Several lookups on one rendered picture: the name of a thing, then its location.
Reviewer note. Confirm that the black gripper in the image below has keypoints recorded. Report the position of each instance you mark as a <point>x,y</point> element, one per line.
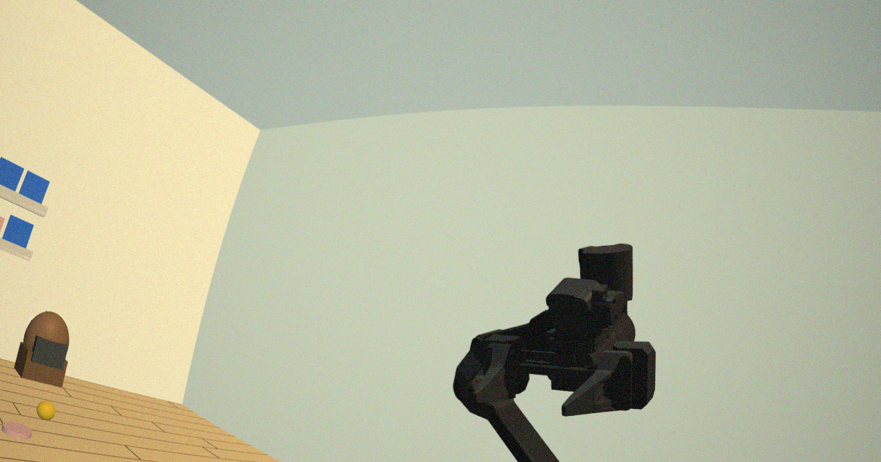
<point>620,375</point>

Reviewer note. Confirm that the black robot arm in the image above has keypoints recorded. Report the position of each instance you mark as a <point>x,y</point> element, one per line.
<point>588,307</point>

